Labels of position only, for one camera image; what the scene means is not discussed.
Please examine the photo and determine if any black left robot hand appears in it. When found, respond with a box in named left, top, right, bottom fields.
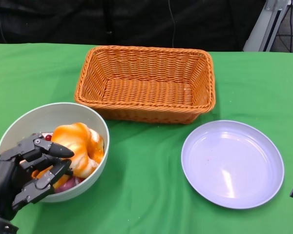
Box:
left=0, top=133, right=75, bottom=221

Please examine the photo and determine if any chocolate cake with cherry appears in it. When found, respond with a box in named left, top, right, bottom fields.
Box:
left=40, top=131, right=55, bottom=142

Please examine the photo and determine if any magenta pink cake with cherry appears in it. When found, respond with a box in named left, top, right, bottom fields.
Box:
left=54, top=176, right=86, bottom=194

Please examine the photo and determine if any pale green bowl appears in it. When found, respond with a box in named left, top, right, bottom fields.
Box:
left=0, top=102, right=110, bottom=203

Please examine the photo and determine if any twisted orange bread bun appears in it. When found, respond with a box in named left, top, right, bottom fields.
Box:
left=51, top=122, right=105, bottom=178

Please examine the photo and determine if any lavender plate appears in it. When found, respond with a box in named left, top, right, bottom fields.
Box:
left=181, top=119, right=285, bottom=209

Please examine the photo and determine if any orange wicker basket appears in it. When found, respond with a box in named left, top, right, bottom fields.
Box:
left=74, top=45, right=216, bottom=124

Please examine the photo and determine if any black backdrop curtain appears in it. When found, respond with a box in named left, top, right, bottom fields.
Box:
left=0, top=0, right=268, bottom=47

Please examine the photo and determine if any grey aluminium frame post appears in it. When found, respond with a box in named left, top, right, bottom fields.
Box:
left=243, top=0, right=290, bottom=52

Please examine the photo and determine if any looped black cable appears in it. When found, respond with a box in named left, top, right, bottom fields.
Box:
left=275, top=0, right=293, bottom=53

